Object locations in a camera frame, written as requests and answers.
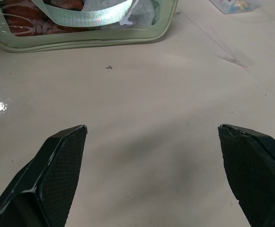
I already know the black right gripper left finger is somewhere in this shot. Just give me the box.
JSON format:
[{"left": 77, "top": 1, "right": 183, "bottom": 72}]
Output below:
[{"left": 0, "top": 124, "right": 88, "bottom": 227}]

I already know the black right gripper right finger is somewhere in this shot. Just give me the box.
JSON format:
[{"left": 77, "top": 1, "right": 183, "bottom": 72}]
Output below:
[{"left": 217, "top": 123, "right": 275, "bottom": 227}]

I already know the clear green-trimmed zip bag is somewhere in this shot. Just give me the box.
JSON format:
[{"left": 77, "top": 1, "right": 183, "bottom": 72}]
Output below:
[{"left": 0, "top": 0, "right": 178, "bottom": 53}]

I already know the orange patterned cloth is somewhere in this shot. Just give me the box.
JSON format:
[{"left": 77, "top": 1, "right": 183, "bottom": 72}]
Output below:
[{"left": 0, "top": 0, "right": 90, "bottom": 36}]

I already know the clear plastic box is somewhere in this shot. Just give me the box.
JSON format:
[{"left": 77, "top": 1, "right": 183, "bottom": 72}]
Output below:
[{"left": 210, "top": 0, "right": 261, "bottom": 14}]

